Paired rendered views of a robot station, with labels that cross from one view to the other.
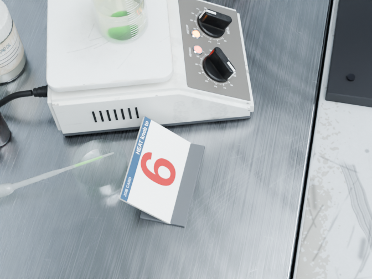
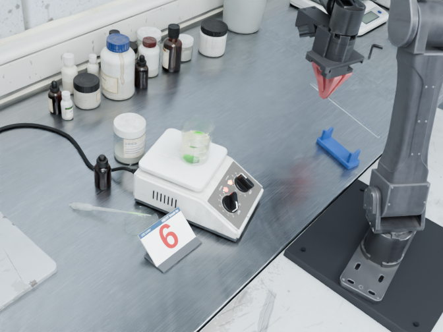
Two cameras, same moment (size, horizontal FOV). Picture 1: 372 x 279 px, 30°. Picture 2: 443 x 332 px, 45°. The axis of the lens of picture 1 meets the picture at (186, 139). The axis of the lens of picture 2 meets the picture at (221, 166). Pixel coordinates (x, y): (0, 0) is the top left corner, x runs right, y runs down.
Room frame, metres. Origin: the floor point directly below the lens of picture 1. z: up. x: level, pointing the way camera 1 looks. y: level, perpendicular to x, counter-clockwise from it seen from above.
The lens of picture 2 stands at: (-0.21, -0.20, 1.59)
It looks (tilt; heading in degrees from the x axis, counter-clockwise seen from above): 41 degrees down; 17
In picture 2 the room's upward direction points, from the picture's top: 10 degrees clockwise
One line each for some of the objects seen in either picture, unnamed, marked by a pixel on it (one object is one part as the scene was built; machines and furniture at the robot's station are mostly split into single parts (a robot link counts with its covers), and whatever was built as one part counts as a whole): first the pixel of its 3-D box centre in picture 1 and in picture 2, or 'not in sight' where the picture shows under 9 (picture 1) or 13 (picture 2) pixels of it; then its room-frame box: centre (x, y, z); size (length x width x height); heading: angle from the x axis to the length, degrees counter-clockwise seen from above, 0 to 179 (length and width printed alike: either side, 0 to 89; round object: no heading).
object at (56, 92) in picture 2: not in sight; (55, 96); (0.51, 0.39, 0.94); 0.03 x 0.03 x 0.07
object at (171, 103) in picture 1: (139, 58); (195, 181); (0.43, 0.04, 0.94); 0.22 x 0.13 x 0.08; 91
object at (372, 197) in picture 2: not in sight; (394, 207); (0.46, -0.28, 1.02); 0.09 x 0.06 x 0.06; 123
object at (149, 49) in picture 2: not in sight; (148, 56); (0.75, 0.31, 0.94); 0.05 x 0.05 x 0.09
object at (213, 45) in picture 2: not in sight; (212, 37); (0.93, 0.23, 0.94); 0.07 x 0.07 x 0.07
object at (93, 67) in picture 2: not in sight; (93, 68); (0.64, 0.39, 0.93); 0.03 x 0.03 x 0.07
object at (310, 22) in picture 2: not in sight; (319, 32); (0.77, -0.05, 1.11); 0.11 x 0.07 x 0.06; 58
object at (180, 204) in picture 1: (164, 171); (171, 238); (0.31, 0.02, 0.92); 0.09 x 0.06 x 0.04; 163
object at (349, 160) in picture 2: not in sight; (339, 146); (0.70, -0.16, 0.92); 0.10 x 0.03 x 0.04; 58
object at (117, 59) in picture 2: not in sight; (118, 66); (0.64, 0.33, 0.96); 0.07 x 0.07 x 0.13
